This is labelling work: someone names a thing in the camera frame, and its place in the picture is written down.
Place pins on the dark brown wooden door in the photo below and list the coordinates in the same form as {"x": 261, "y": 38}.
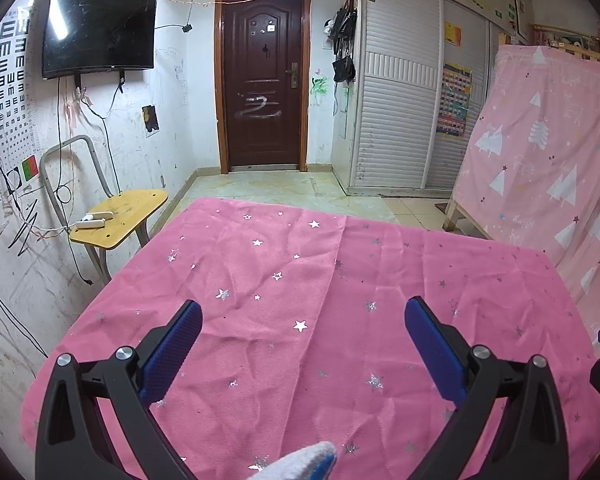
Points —
{"x": 262, "y": 85}

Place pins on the black wall television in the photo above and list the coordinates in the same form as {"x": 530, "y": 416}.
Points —
{"x": 100, "y": 20}

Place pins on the pink starry tablecloth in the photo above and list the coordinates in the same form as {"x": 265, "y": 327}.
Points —
{"x": 280, "y": 335}

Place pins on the white cap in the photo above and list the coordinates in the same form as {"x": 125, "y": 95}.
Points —
{"x": 327, "y": 27}

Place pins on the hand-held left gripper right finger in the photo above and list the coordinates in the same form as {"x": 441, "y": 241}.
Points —
{"x": 435, "y": 355}

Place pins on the colourful wall poster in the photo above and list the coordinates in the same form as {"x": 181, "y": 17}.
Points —
{"x": 454, "y": 100}

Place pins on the white slatted wardrobe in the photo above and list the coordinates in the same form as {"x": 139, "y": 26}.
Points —
{"x": 395, "y": 125}

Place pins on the chair with yellow wooden seat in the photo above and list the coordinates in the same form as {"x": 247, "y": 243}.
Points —
{"x": 125, "y": 215}

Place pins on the white eye chart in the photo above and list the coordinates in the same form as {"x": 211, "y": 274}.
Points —
{"x": 7, "y": 85}

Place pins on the small black handbag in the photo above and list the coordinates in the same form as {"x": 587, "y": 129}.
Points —
{"x": 344, "y": 70}

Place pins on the white power strip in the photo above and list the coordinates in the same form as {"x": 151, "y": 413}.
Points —
{"x": 92, "y": 221}

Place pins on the open wall junction box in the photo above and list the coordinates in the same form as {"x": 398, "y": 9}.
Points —
{"x": 150, "y": 118}

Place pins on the pink tree print sheet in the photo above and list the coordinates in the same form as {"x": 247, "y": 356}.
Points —
{"x": 545, "y": 160}

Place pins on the yellow wardrobe sticker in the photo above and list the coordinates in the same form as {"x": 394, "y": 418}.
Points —
{"x": 453, "y": 33}

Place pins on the red and green flag sticker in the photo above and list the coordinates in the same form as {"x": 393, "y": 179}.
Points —
{"x": 30, "y": 168}

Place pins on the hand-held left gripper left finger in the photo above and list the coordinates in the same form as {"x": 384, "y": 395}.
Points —
{"x": 172, "y": 345}

